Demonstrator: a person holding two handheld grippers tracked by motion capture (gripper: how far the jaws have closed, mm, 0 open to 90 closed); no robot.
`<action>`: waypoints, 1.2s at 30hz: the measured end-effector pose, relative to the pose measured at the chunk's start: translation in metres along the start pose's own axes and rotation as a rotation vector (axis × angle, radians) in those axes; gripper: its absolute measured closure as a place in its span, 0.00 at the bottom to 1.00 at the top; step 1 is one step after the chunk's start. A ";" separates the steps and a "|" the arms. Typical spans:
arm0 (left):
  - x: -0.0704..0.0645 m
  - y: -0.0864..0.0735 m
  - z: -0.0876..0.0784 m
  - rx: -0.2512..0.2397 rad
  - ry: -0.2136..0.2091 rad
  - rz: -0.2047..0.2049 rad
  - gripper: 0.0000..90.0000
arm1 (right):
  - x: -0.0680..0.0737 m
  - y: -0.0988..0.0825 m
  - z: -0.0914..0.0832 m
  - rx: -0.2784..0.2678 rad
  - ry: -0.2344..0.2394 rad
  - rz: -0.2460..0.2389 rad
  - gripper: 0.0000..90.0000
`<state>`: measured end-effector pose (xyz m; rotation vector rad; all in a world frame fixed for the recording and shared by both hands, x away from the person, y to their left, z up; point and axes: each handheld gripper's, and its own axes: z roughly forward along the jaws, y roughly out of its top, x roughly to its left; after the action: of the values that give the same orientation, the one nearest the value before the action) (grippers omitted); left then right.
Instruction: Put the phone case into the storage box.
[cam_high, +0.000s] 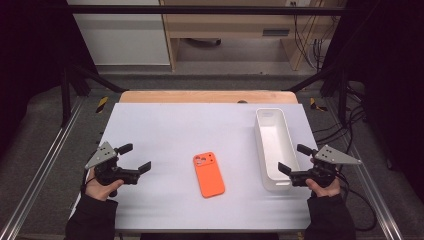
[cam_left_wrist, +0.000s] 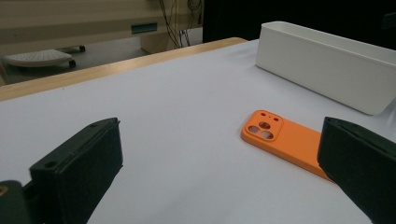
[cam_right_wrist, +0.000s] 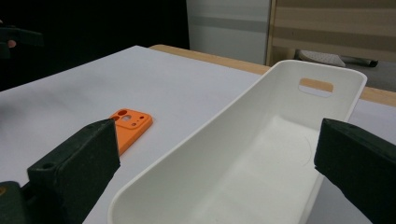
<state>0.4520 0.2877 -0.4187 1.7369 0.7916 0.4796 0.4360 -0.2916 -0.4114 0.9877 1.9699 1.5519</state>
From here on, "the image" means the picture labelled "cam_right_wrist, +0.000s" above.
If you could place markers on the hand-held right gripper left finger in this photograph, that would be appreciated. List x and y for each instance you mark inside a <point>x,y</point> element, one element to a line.
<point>74,161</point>

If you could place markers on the white cabinet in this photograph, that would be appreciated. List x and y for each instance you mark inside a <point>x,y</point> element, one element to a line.
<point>227,37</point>

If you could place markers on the white plastic bin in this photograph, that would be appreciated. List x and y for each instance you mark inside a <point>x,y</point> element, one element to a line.
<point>233,161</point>

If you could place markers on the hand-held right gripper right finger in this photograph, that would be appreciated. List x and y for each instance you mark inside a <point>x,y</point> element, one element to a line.
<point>358,168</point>

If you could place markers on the light wooden desk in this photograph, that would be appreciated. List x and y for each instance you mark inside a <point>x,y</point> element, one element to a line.
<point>336,18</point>

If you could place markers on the wooden table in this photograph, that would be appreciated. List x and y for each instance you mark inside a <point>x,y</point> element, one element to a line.
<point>218,60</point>

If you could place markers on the grey chair base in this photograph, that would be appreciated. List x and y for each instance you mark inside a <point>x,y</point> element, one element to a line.
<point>320,57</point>

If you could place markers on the orange phone case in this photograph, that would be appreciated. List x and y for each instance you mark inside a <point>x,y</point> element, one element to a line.
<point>137,132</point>

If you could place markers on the black curtain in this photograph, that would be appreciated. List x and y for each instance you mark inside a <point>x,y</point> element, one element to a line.
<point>93,25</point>

